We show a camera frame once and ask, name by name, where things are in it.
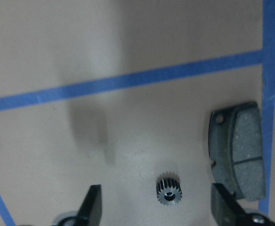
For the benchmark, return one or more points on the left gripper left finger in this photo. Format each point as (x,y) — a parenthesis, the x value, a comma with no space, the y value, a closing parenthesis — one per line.
(90,211)

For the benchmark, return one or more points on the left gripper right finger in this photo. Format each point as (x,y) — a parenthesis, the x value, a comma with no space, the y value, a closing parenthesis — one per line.
(225,209)

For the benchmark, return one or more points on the black brake pad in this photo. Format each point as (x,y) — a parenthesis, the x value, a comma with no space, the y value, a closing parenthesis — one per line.
(236,149)

